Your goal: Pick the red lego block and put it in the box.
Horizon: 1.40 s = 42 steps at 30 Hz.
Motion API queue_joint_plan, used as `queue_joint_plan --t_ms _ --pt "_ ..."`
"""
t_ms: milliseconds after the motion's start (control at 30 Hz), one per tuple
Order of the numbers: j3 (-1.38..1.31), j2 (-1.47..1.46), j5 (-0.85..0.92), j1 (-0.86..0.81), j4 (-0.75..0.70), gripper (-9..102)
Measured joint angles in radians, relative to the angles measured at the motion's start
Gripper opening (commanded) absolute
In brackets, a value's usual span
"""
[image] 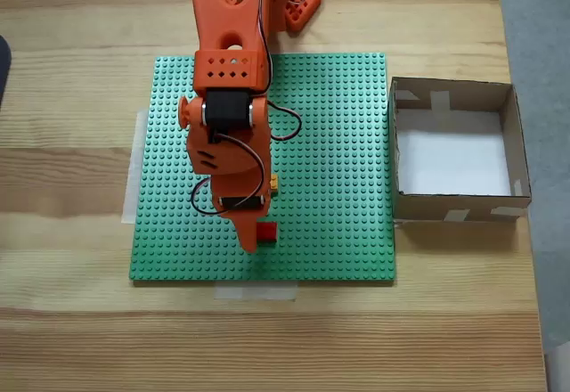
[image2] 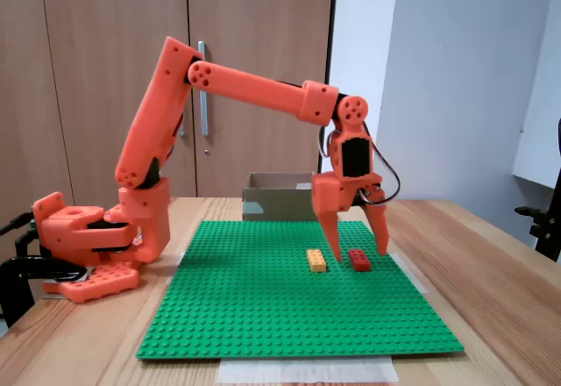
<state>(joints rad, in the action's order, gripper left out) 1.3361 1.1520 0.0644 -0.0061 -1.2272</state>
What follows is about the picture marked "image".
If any red lego block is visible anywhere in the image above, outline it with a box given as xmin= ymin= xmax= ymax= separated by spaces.
xmin=256 ymin=221 xmax=279 ymax=248

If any green lego baseplate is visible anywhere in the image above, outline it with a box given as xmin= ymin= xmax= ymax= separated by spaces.
xmin=127 ymin=52 xmax=398 ymax=286

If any open cardboard box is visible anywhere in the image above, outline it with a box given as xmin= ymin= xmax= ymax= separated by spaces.
xmin=387 ymin=75 xmax=533 ymax=224

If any white paper box lining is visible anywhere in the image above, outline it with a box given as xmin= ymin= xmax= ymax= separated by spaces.
xmin=394 ymin=109 xmax=513 ymax=197

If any wide masking tape strip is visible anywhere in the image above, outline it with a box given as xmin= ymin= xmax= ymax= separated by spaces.
xmin=120 ymin=107 xmax=151 ymax=225

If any gripper servo cable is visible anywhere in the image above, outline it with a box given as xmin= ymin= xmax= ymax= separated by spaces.
xmin=191 ymin=131 xmax=268 ymax=216

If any forearm servo cable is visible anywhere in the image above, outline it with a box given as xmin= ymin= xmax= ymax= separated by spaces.
xmin=254 ymin=0 xmax=303 ymax=142

